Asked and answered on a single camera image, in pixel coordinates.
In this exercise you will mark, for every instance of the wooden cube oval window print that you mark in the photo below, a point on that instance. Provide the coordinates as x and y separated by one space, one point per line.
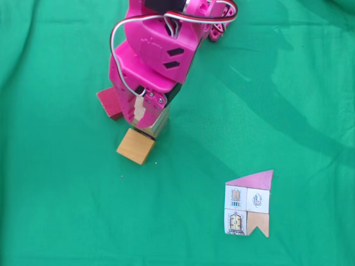
138 110

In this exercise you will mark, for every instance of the yellow notched wooden block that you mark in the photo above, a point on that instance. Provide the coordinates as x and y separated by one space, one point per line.
136 147

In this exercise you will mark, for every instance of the red wooden wedge block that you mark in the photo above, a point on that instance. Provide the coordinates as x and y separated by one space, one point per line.
109 104

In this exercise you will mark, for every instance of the wooden cube balcony window print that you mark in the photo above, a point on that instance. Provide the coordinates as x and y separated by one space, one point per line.
164 120

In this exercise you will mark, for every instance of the paper house picture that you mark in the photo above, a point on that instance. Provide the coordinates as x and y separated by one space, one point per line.
247 202

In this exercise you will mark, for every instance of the green cloth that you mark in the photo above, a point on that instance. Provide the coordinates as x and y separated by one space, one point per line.
55 194

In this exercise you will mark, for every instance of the wooden cube door print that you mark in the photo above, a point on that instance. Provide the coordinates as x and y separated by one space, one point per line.
161 132

